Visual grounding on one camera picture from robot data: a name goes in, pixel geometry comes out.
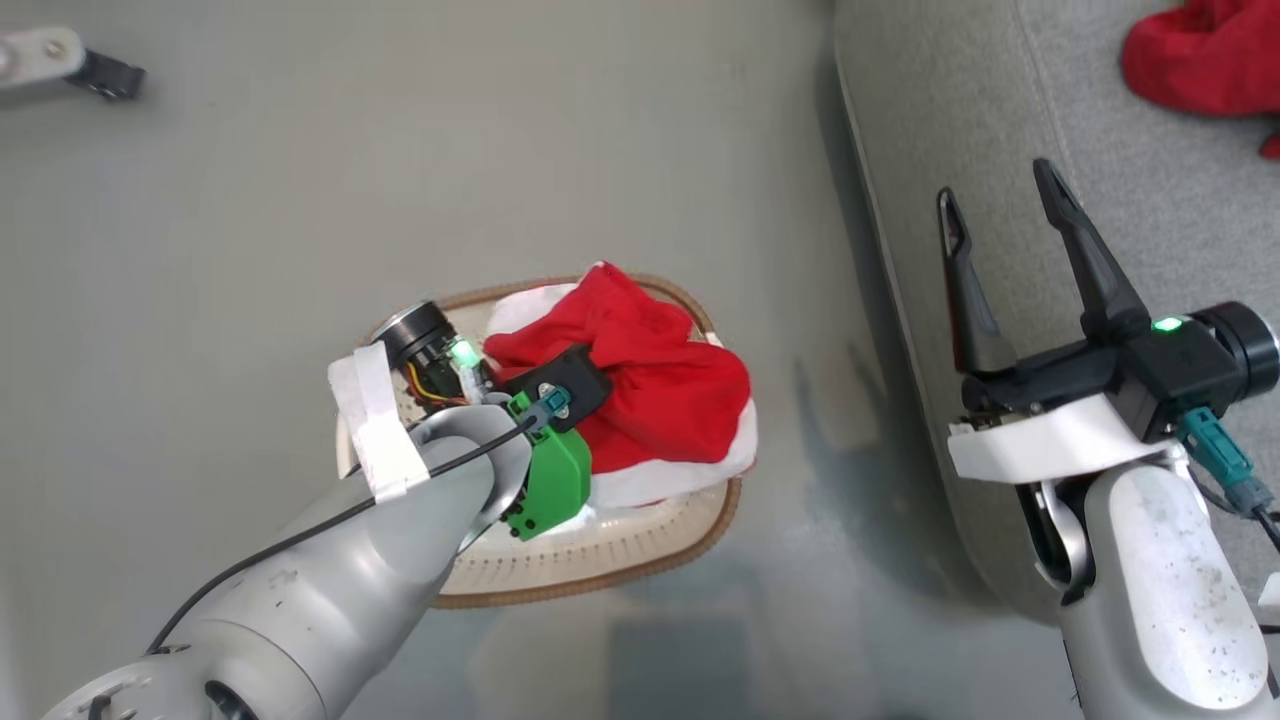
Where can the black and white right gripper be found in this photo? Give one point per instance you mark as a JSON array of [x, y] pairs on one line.
[[1150, 380]]

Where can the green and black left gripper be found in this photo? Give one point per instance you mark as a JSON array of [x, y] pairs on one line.
[[550, 475]]

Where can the red and white jacket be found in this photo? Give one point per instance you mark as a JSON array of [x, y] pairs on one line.
[[660, 390]]

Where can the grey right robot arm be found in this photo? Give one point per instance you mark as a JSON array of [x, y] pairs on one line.
[[1160, 590]]

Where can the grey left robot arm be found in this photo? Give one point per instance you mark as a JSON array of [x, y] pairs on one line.
[[320, 590]]

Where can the light grey fabric sofa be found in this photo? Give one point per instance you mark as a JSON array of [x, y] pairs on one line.
[[1000, 150]]

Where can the cream perforated laundry basket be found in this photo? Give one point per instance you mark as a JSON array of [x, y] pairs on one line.
[[590, 555]]

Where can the red garment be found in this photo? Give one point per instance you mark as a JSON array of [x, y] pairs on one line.
[[1205, 60]]

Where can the black partition foot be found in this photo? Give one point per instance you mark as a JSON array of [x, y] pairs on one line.
[[108, 76]]

